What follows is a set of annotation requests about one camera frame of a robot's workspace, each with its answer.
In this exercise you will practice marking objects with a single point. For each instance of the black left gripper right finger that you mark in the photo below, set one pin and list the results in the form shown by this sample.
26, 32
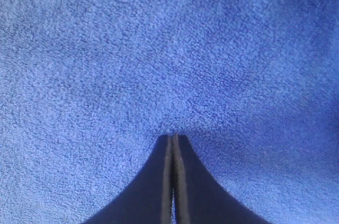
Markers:
199, 198

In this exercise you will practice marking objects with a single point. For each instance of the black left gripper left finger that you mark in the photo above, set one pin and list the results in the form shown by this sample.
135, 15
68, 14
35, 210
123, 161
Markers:
148, 198

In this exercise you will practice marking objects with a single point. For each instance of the blue microfiber towel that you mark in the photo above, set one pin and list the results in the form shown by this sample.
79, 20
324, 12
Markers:
87, 86

